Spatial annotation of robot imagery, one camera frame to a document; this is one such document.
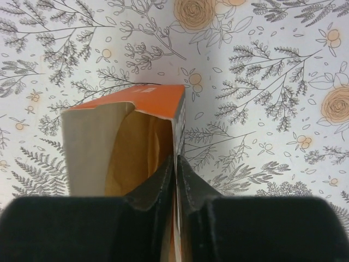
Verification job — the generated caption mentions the orange coffee filter box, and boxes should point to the orange coffee filter box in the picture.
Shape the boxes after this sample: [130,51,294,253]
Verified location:
[62,85,185,261]

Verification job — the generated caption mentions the floral patterned table mat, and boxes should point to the floral patterned table mat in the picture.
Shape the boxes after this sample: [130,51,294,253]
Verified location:
[1,1,348,224]

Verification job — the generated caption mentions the brown paper filters in box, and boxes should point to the brown paper filters in box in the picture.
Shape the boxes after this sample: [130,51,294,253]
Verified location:
[105,111,173,196]

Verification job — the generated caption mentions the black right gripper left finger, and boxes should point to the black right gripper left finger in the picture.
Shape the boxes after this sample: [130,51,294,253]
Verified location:
[1,156,174,261]

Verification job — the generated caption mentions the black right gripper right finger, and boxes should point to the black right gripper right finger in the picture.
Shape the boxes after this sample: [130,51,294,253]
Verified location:
[177,156,348,261]

